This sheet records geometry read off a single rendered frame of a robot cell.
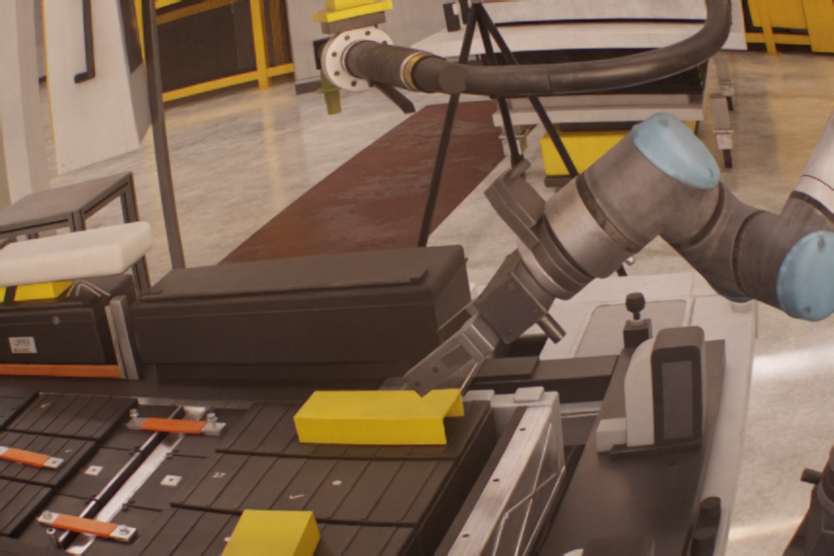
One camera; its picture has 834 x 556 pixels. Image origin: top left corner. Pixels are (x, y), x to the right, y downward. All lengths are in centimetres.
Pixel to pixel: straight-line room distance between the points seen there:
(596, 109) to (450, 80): 460
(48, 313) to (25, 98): 356
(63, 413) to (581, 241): 75
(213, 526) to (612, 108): 472
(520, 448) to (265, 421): 30
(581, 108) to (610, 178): 465
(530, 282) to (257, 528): 35
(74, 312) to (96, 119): 240
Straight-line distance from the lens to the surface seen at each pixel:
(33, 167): 526
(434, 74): 115
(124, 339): 164
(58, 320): 170
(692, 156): 112
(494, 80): 113
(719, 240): 117
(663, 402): 143
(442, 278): 147
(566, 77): 112
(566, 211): 115
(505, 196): 117
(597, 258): 115
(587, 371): 172
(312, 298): 148
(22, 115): 520
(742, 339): 185
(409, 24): 1030
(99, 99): 402
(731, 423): 159
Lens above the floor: 154
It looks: 18 degrees down
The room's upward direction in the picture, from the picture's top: 9 degrees counter-clockwise
